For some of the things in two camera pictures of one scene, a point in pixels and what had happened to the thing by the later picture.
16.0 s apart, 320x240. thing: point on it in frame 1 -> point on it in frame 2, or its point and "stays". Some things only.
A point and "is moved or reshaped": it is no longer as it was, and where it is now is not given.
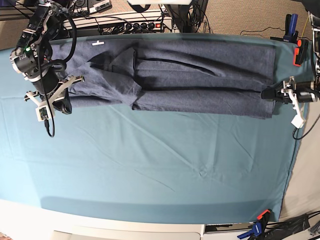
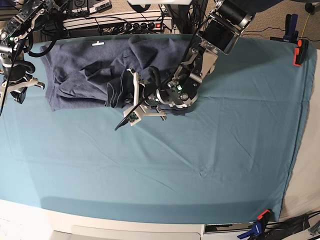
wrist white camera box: (43, 113) -> (1, 98)
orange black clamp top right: (300, 52) stays
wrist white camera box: (298, 121) -> (135, 118)
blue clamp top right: (291, 21) stays
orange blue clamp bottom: (259, 227) stays
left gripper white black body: (58, 96) -> (20, 85)
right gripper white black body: (295, 92) -> (145, 96)
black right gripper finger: (272, 93) -> (129, 99)
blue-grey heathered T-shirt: (209, 77) is moved or reshaped
